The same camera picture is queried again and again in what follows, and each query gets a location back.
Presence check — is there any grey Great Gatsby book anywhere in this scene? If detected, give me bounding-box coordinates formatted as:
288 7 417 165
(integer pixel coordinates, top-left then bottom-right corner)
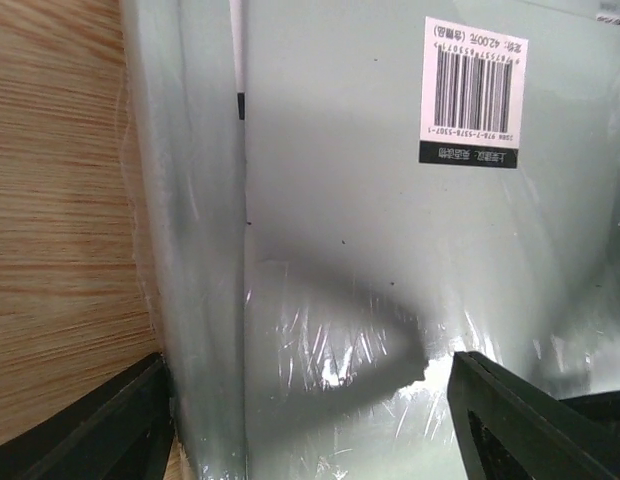
121 1 620 479

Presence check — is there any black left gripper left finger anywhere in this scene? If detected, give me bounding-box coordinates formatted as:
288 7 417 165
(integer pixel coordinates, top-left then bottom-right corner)
0 353 173 479

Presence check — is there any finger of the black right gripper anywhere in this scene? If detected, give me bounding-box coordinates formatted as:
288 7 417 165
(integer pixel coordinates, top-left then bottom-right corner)
560 390 620 425

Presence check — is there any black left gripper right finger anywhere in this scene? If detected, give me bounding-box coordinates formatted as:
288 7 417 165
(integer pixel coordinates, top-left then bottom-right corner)
447 351 620 479

